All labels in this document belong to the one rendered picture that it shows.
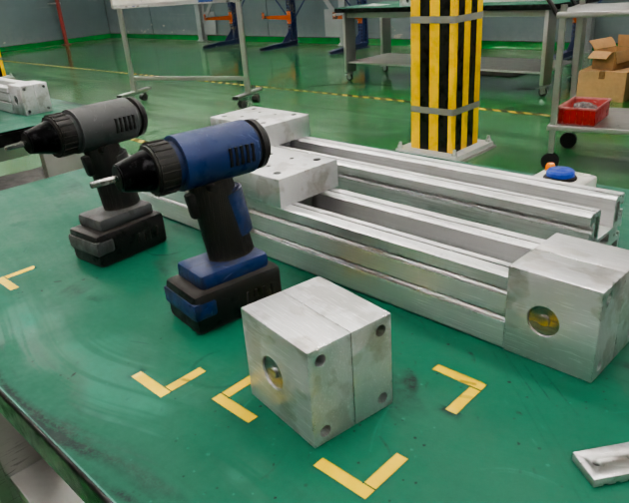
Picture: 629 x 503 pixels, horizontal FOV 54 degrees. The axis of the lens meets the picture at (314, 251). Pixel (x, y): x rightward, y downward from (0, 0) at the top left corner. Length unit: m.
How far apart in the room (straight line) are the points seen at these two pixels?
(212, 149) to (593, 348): 0.42
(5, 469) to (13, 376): 0.80
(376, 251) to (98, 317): 0.35
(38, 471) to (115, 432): 0.91
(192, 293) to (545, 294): 0.37
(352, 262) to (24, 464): 0.97
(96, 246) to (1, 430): 0.65
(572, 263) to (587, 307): 0.05
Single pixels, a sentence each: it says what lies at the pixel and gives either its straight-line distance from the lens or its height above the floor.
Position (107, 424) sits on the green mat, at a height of 0.78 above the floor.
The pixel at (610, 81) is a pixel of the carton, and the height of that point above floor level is 0.17.
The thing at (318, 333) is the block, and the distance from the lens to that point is 0.50.
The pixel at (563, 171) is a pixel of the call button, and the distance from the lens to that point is 0.98.
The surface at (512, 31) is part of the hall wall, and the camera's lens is 9.30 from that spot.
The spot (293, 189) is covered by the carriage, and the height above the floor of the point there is 0.89.
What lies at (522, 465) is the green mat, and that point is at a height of 0.78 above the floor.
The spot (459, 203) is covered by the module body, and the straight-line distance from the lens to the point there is 0.87.
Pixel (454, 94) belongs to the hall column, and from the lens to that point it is 3.96.
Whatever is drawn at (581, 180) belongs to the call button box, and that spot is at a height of 0.84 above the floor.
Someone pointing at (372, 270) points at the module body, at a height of 0.81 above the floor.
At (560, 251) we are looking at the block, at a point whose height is 0.87.
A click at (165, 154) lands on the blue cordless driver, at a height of 0.99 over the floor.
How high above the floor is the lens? 1.14
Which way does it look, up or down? 24 degrees down
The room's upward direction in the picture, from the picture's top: 4 degrees counter-clockwise
